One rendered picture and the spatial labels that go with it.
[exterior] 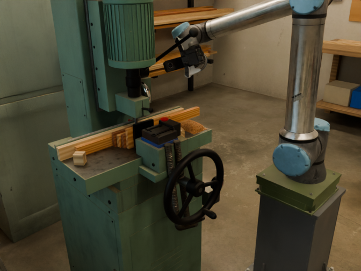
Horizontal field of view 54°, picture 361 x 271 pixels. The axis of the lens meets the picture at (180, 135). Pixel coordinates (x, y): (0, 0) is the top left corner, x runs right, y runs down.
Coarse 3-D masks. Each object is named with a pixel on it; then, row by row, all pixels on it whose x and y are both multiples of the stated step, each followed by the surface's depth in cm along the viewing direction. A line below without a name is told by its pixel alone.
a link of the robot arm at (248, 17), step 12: (276, 0) 140; (288, 0) 136; (240, 12) 150; (252, 12) 146; (264, 12) 143; (276, 12) 141; (288, 12) 139; (204, 24) 163; (216, 24) 158; (228, 24) 154; (240, 24) 152; (252, 24) 150; (204, 36) 164; (216, 36) 162
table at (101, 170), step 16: (192, 144) 144; (64, 160) 125; (96, 160) 125; (112, 160) 125; (128, 160) 125; (64, 176) 126; (80, 176) 115; (96, 176) 116; (112, 176) 120; (128, 176) 125; (160, 176) 123
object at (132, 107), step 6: (120, 96) 139; (126, 96) 138; (144, 96) 138; (120, 102) 140; (126, 102) 136; (132, 102) 133; (138, 102) 133; (144, 102) 135; (120, 108) 141; (126, 108) 138; (132, 108) 134; (138, 108) 134; (126, 114) 139; (132, 114) 136; (138, 114) 135; (144, 114) 137
